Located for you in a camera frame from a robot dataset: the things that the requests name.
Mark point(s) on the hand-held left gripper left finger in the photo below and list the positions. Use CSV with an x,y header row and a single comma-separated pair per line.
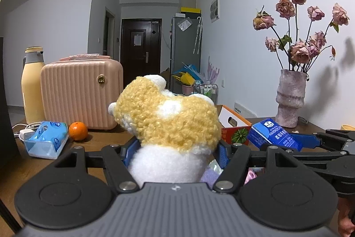
x,y
130,152

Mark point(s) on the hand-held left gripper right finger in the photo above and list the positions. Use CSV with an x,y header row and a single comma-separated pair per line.
x,y
222,155

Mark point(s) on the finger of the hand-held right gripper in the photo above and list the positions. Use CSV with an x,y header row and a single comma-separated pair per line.
x,y
305,140
319,155

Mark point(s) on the purple plush toy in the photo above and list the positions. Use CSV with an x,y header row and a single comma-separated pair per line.
x,y
209,178

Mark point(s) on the blue carton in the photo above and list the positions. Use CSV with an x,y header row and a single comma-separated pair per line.
x,y
274,135

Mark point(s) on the orange cardboard box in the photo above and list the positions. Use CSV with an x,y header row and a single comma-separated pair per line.
x,y
234,126

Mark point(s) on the yellow and white plush toy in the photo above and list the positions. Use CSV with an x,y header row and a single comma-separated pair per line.
x,y
166,120

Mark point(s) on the person's right hand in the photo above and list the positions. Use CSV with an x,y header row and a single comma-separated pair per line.
x,y
345,220

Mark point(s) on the pink cloth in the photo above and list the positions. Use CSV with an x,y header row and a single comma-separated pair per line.
x,y
253,174

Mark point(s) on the pale yellow bowl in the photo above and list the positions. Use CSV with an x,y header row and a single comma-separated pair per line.
x,y
349,128

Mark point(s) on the pink textured vase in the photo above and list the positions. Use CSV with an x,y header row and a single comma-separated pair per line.
x,y
291,98

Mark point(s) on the orange fruit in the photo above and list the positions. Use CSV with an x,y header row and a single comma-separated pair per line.
x,y
78,131

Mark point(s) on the pink bucket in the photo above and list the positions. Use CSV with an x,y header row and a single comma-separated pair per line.
x,y
187,89

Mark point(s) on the pink ribbed suitcase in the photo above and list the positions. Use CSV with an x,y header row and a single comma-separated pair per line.
x,y
77,92

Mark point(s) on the purple dried flower bundle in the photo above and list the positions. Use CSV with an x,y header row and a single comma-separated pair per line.
x,y
213,71

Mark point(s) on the brown cardboard box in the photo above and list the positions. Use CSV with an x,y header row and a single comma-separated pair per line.
x,y
165,76

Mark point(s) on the blue tissue pack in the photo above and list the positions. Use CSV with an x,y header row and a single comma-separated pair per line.
x,y
45,139

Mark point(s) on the blue and yellow bag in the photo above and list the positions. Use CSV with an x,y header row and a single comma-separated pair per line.
x,y
187,74

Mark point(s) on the dried pink roses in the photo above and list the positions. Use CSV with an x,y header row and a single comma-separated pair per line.
x,y
301,51

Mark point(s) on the dark brown door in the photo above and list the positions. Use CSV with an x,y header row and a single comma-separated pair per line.
x,y
140,59

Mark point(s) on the pink fabric pouch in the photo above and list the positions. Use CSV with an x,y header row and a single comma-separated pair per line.
x,y
86,57

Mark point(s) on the grey refrigerator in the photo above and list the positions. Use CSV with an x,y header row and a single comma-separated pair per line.
x,y
183,53

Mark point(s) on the white door notice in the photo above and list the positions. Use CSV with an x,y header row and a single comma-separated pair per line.
x,y
137,40

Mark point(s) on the yellow thermos jug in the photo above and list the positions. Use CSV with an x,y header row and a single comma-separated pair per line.
x,y
32,92

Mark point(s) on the white folded umbrella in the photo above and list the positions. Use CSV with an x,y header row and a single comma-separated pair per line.
x,y
198,34

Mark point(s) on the clear plastic bag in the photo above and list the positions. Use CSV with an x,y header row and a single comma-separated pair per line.
x,y
184,24

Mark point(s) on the yellow box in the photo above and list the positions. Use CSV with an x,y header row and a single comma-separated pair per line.
x,y
190,10

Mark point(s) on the white wall panel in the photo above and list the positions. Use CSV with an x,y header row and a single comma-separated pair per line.
x,y
214,9

